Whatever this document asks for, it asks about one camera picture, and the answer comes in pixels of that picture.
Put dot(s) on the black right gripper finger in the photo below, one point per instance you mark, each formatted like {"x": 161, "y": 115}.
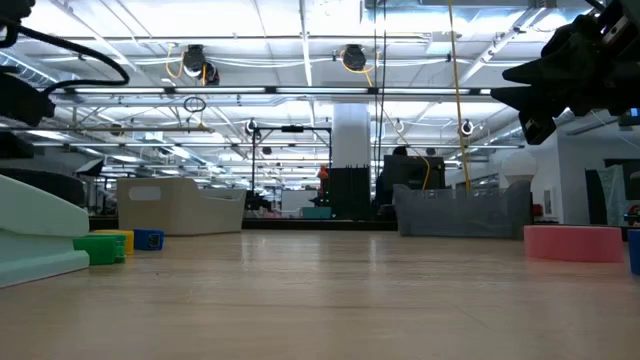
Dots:
{"x": 560, "y": 60}
{"x": 535, "y": 100}

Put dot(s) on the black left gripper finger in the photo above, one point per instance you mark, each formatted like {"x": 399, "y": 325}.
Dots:
{"x": 25, "y": 112}
{"x": 20, "y": 90}

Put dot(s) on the mint green stapler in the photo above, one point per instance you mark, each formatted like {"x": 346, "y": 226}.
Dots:
{"x": 35, "y": 225}

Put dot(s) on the green plastic stapler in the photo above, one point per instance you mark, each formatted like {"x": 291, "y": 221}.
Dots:
{"x": 97, "y": 250}

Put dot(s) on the yellow plastic stapler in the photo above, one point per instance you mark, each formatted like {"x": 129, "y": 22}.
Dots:
{"x": 129, "y": 242}

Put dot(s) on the blue plastic stapler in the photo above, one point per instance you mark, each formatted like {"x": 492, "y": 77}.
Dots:
{"x": 148, "y": 239}

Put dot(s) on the blue tape roll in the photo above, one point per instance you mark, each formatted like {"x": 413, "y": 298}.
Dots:
{"x": 635, "y": 252}

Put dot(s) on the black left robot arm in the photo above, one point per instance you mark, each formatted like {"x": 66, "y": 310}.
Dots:
{"x": 12, "y": 12}

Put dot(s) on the small black robot arm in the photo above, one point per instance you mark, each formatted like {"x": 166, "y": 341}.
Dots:
{"x": 257, "y": 202}

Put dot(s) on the white bulb lamp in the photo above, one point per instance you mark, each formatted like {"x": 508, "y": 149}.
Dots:
{"x": 520, "y": 167}

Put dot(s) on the pale hanging cloth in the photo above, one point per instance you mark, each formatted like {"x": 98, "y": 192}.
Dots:
{"x": 612, "y": 187}

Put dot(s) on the person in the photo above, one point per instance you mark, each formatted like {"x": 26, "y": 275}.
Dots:
{"x": 400, "y": 150}

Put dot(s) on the black monitor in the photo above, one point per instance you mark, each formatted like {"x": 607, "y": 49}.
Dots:
{"x": 410, "y": 172}

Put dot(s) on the grey translucent storage bin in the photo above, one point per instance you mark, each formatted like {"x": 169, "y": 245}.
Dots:
{"x": 450, "y": 220}

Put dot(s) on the white plastic storage bin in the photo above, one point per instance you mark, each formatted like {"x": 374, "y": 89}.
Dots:
{"x": 175, "y": 210}

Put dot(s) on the white square pillar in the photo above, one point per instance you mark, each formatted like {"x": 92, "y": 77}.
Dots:
{"x": 351, "y": 140}

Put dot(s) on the long light strip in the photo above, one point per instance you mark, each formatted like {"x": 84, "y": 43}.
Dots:
{"x": 220, "y": 90}

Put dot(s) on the black equipment cabinet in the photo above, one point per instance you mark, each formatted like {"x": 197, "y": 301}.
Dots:
{"x": 350, "y": 195}

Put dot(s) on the teal box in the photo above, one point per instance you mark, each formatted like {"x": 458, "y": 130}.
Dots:
{"x": 316, "y": 213}

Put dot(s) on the silver ventilation duct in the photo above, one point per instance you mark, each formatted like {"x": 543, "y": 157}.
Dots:
{"x": 30, "y": 70}

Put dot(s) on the black metal frame rig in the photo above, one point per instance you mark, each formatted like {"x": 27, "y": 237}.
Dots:
{"x": 292, "y": 129}

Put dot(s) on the black aluminium table frame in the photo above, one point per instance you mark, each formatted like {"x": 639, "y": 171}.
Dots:
{"x": 300, "y": 225}

